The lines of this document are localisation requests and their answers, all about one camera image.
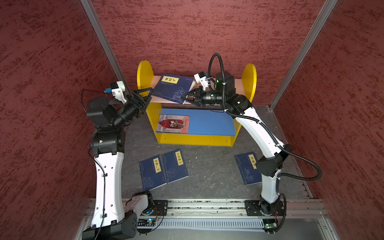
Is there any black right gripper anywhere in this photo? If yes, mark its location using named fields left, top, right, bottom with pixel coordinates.
left=183, top=85, right=228, bottom=107

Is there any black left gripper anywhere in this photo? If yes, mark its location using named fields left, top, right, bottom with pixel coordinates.
left=112, top=87, right=154, bottom=128

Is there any blue book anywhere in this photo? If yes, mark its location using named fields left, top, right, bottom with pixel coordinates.
left=139, top=155, right=167, bottom=191
left=235, top=152, right=262, bottom=186
left=162, top=149, right=189, bottom=184
left=152, top=74, right=196, bottom=104

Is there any red Hamlet picture book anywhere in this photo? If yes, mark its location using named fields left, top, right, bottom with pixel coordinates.
left=156, top=114, right=190, bottom=134

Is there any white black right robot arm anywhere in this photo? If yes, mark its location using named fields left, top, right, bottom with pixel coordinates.
left=181, top=72, right=288, bottom=216

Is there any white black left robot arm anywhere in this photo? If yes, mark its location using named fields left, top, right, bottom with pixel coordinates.
left=82, top=88, right=153, bottom=240

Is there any yellow pink blue bookshelf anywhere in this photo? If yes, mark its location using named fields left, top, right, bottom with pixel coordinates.
left=137, top=61, right=257, bottom=147

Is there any left aluminium corner profile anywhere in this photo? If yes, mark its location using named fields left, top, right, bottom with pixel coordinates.
left=81, top=0, right=132, bottom=95

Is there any aluminium corner profile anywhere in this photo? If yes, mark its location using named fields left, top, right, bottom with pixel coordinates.
left=81, top=0, right=132, bottom=95
left=269, top=0, right=338, bottom=111

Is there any left controller circuit board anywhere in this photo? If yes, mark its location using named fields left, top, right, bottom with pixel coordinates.
left=138, top=219, right=157, bottom=228

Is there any controller circuit board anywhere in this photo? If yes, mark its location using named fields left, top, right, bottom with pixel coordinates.
left=263, top=219, right=279, bottom=232
left=138, top=219, right=157, bottom=228

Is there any right controller circuit board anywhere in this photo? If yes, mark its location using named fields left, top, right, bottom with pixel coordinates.
left=263, top=219, right=279, bottom=232

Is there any right aluminium corner profile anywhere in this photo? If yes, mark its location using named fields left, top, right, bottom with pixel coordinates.
left=269, top=0, right=338, bottom=111

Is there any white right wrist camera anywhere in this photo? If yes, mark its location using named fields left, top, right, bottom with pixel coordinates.
left=194, top=72, right=210, bottom=91

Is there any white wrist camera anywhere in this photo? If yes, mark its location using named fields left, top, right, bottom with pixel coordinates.
left=105, top=81, right=127, bottom=104
left=194, top=72, right=210, bottom=91

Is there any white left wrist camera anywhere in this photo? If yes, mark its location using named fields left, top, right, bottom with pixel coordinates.
left=105, top=81, right=127, bottom=104

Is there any black corrugated cable conduit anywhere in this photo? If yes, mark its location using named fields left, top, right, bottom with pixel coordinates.
left=207, top=53, right=323, bottom=232

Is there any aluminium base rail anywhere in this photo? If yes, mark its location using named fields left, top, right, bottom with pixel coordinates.
left=85, top=197, right=328, bottom=218

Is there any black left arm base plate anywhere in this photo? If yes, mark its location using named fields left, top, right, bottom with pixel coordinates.
left=143, top=200, right=169, bottom=216

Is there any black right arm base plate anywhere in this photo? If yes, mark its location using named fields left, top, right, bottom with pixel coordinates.
left=245, top=200, right=286, bottom=217

